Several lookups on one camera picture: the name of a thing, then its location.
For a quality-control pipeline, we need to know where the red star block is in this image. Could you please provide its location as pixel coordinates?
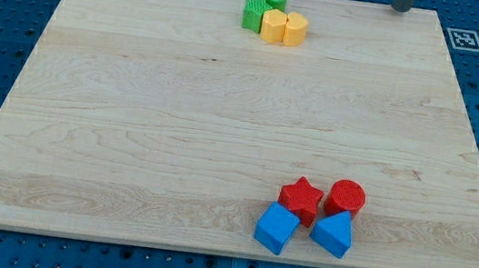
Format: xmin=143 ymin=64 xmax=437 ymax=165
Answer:
xmin=278 ymin=176 xmax=324 ymax=228

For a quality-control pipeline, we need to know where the wooden board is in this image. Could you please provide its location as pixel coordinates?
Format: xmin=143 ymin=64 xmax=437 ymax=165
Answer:
xmin=0 ymin=0 xmax=479 ymax=268

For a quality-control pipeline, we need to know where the yellow hexagon block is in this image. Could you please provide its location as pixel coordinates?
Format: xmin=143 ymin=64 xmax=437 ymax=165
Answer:
xmin=260 ymin=9 xmax=287 ymax=44

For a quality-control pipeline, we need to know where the green star block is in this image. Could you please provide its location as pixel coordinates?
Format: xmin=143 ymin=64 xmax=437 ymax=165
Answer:
xmin=241 ymin=0 xmax=273 ymax=34

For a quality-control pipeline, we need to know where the blue cube block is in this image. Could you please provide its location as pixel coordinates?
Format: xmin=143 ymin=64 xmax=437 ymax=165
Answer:
xmin=254 ymin=202 xmax=300 ymax=255

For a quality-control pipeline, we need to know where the red cylinder block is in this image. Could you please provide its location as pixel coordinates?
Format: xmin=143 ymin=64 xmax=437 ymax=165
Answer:
xmin=323 ymin=179 xmax=366 ymax=218

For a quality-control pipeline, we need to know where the yellow half-round block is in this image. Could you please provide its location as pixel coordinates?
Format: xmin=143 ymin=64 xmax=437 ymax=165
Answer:
xmin=283 ymin=12 xmax=309 ymax=47

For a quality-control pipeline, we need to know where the blue triangle block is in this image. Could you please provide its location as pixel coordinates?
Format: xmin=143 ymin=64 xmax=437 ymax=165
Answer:
xmin=309 ymin=211 xmax=353 ymax=259

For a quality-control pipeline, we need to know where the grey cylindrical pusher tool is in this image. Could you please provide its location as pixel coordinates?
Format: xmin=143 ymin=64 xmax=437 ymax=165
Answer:
xmin=391 ymin=0 xmax=415 ymax=13

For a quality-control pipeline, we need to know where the white fiducial marker tag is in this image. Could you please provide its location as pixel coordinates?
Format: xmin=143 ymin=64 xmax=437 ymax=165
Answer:
xmin=447 ymin=27 xmax=479 ymax=53

